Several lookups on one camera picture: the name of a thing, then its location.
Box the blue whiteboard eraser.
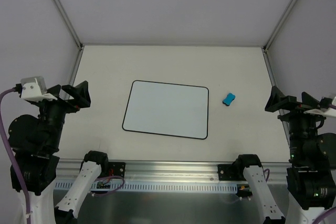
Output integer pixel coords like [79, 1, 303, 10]
[222, 93, 236, 106]

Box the white whiteboard black rim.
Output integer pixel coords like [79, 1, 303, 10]
[122, 80, 209, 140]

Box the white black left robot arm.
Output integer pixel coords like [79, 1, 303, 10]
[1, 77, 109, 223]

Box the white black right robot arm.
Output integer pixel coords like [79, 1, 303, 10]
[233, 86, 335, 223]

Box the shiny metal front panel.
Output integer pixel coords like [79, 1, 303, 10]
[78, 192, 261, 223]

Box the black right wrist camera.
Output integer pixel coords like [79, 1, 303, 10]
[305, 94, 335, 118]

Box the aluminium front rail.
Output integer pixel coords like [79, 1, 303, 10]
[56, 159, 290, 184]

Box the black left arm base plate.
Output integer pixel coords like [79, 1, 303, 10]
[108, 161, 126, 178]

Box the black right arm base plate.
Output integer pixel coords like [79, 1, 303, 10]
[217, 164, 245, 182]

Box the white slotted cable duct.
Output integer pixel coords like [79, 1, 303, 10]
[54, 180, 239, 194]

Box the aluminium left corner post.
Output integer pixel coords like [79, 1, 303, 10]
[51, 0, 83, 50]

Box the aluminium corner post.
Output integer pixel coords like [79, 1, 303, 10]
[263, 0, 299, 52]
[51, 0, 83, 50]

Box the aluminium right corner post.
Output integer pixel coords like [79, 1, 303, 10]
[263, 0, 299, 52]

